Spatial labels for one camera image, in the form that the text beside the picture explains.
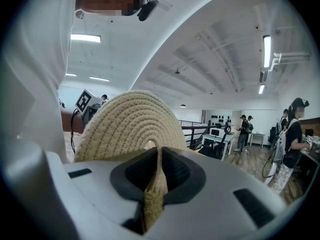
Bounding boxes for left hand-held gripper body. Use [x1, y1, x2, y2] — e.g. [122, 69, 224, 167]
[74, 88, 104, 130]

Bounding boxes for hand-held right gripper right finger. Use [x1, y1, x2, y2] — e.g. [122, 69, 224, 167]
[161, 146, 207, 206]

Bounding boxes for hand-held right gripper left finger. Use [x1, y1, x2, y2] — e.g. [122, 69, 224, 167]
[109, 147, 159, 202]

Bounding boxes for beige woven rope box lid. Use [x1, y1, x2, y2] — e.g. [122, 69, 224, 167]
[73, 90, 187, 231]

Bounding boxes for person's left forearm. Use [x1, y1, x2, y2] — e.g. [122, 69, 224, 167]
[60, 108, 86, 135]

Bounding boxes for black office chair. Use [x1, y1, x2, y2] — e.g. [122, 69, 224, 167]
[198, 126, 232, 161]

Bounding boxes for black metal railing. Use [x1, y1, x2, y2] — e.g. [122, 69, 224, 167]
[177, 119, 211, 151]

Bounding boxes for white office desk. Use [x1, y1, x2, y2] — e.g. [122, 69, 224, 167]
[201, 133, 235, 158]

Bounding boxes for small white table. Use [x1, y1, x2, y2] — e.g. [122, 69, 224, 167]
[249, 132, 266, 149]

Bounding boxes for dark work counter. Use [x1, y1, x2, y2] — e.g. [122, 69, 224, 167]
[297, 117, 320, 195]

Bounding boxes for white ceiling pipes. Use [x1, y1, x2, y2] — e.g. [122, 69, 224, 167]
[268, 51, 311, 72]

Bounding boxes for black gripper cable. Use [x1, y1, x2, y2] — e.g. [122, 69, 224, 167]
[70, 108, 80, 155]

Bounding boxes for black head-worn camera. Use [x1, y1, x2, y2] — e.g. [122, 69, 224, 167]
[136, 0, 160, 22]

